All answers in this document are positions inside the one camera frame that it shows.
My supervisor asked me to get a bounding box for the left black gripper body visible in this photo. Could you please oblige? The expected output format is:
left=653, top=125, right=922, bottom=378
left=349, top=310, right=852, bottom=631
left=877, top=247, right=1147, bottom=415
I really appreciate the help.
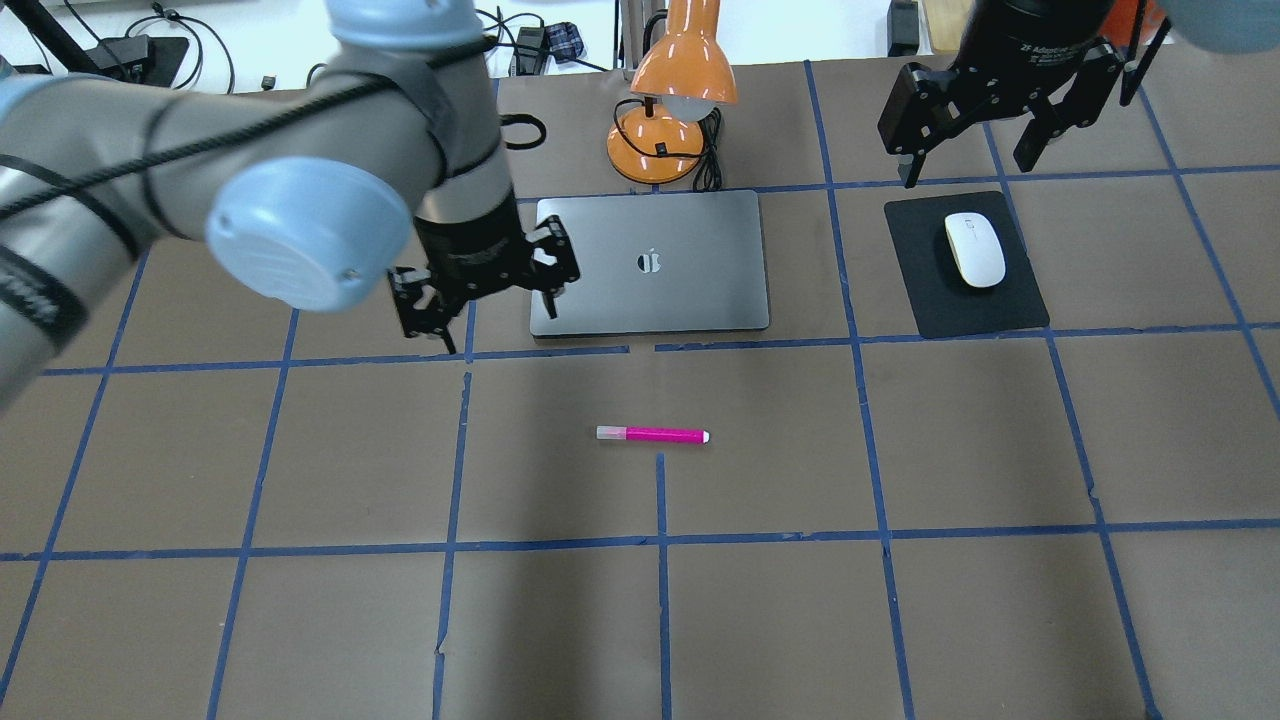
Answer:
left=396, top=195, right=547, bottom=311

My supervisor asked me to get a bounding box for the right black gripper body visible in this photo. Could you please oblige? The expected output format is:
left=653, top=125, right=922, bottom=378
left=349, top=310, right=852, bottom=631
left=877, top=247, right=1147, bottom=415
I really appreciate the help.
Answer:
left=943, top=1, right=1114, bottom=122

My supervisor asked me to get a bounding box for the white computer mouse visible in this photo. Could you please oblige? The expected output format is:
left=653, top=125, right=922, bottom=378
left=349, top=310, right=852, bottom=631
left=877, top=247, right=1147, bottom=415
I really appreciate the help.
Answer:
left=943, top=211, right=1007, bottom=290

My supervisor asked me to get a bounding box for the pink marker pen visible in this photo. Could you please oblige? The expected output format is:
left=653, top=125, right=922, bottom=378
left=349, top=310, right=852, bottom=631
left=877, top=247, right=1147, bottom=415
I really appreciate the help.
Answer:
left=595, top=425, right=710, bottom=445

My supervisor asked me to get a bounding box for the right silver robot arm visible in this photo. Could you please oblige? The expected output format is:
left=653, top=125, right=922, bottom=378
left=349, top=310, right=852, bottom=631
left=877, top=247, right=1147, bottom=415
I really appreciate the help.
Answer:
left=877, top=1, right=1277, bottom=188

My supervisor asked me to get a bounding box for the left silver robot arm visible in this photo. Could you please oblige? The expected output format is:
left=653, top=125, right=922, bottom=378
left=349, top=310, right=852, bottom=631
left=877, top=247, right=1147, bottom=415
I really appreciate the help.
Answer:
left=1, top=1, right=581, bottom=406

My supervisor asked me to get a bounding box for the black mousepad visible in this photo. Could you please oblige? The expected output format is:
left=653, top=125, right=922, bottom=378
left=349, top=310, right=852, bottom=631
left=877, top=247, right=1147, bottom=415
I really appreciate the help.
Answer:
left=884, top=191, right=1050, bottom=340

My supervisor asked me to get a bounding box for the grey closed laptop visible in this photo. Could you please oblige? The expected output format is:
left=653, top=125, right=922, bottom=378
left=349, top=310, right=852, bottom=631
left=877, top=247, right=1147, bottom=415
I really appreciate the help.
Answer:
left=529, top=190, right=771, bottom=338

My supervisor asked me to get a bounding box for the black power adapter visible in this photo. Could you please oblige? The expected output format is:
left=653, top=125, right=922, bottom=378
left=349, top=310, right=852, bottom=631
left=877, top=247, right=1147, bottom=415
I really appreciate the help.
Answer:
left=508, top=26, right=548, bottom=77

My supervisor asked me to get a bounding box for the orange desk lamp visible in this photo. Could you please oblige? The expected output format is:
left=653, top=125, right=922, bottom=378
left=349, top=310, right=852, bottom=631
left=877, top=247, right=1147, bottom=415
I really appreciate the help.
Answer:
left=605, top=1, right=739, bottom=192

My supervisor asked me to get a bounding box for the black lamp power cable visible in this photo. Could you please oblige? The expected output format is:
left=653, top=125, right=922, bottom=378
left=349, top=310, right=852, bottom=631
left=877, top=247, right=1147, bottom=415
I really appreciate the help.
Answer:
left=640, top=100, right=724, bottom=193

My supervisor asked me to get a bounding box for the aluminium frame post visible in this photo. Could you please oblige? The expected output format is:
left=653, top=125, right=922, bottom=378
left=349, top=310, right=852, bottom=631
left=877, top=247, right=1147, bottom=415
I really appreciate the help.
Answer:
left=614, top=0, right=669, bottom=70

